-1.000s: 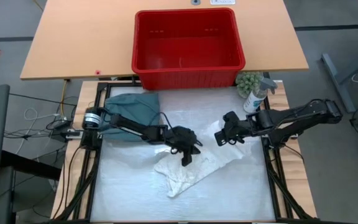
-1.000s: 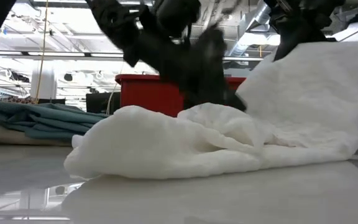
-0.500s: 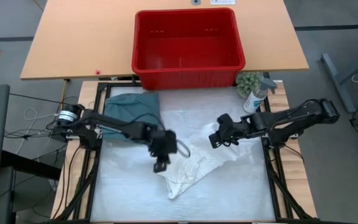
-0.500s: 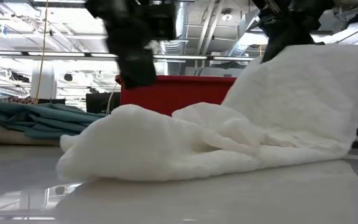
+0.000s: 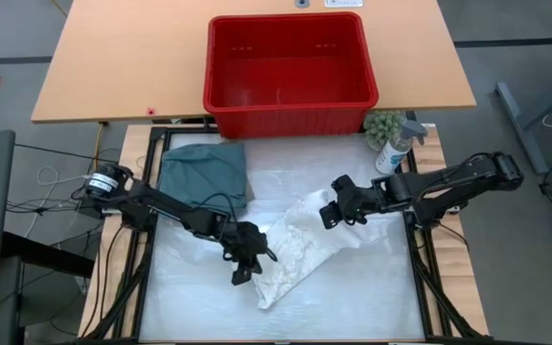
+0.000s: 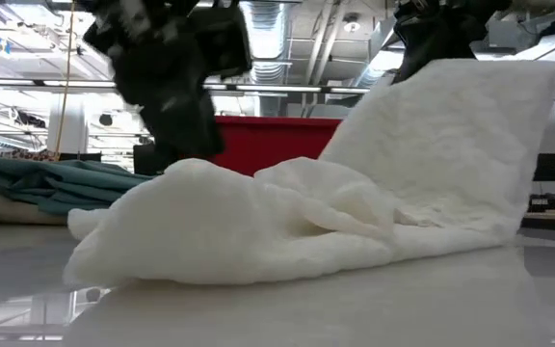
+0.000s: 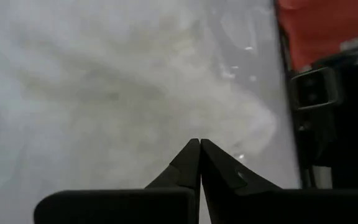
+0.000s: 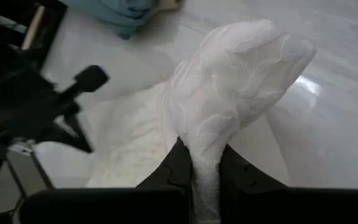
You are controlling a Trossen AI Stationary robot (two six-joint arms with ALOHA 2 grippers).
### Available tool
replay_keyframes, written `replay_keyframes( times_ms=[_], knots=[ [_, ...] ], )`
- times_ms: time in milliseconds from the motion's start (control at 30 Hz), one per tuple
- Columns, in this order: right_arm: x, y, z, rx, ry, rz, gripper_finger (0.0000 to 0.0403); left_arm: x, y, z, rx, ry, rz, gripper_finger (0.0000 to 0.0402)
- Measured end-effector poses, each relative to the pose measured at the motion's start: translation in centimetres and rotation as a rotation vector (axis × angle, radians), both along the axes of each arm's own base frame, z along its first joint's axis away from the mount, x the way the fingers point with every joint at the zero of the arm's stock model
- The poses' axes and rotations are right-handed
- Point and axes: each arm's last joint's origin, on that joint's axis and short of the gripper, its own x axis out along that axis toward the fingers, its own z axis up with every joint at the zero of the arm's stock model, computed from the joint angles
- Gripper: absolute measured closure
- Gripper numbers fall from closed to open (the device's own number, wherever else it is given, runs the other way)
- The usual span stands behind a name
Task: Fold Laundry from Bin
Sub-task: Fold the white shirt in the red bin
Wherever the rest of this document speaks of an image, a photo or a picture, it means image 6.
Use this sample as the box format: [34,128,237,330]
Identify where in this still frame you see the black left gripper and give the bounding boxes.
[82,0,226,161]

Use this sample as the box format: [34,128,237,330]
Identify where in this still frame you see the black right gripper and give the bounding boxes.
[391,0,514,86]

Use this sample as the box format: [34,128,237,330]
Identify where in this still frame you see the grey-teal trousers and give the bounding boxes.
[0,156,157,217]

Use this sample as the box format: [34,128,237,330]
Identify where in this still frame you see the white towel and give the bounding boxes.
[63,58,555,289]

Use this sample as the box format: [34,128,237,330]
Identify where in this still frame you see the red plastic laundry bin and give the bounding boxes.
[208,115,344,177]

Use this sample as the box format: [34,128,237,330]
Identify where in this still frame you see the black computer monitor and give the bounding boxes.
[132,143,175,176]

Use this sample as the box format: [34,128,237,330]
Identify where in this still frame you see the white pillar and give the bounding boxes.
[47,93,90,154]

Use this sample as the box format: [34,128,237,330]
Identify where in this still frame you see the patterned fabric bag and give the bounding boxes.
[0,148,60,163]

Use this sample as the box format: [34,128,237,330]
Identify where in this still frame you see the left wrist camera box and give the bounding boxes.
[188,4,253,79]

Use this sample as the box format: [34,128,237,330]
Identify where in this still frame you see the silver ventilation duct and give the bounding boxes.
[238,0,291,117]

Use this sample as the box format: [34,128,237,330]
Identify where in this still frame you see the yellow cable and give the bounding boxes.
[53,0,76,160]

